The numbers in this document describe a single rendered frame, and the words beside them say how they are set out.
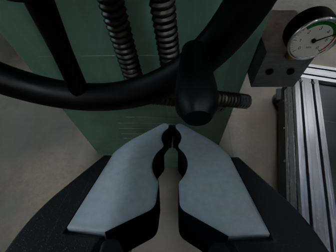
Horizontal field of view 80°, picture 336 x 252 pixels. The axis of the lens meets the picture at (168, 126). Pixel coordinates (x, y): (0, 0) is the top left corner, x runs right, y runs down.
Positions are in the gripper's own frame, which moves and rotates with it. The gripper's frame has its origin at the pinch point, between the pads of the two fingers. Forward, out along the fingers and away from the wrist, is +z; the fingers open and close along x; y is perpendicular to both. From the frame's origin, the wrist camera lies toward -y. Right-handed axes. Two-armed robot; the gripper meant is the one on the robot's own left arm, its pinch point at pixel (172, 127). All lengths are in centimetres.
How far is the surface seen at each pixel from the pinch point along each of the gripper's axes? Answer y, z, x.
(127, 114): 15.8, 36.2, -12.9
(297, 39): -3.4, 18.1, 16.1
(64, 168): 51, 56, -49
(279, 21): -5.4, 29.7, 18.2
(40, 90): -0.6, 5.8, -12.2
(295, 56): -1.2, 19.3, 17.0
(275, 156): 48, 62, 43
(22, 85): -1.1, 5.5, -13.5
